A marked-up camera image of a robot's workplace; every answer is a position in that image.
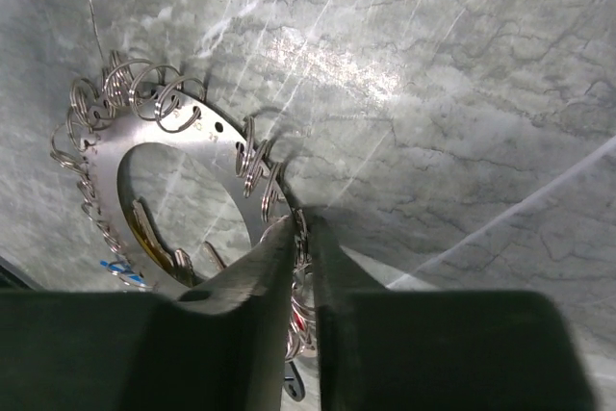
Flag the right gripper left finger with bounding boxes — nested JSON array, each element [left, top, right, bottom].
[[1, 218, 295, 410]]

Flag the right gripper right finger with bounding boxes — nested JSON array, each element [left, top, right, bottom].
[[307, 214, 598, 410]]

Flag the metal key organizer disc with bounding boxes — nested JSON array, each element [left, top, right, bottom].
[[50, 49, 319, 402]]

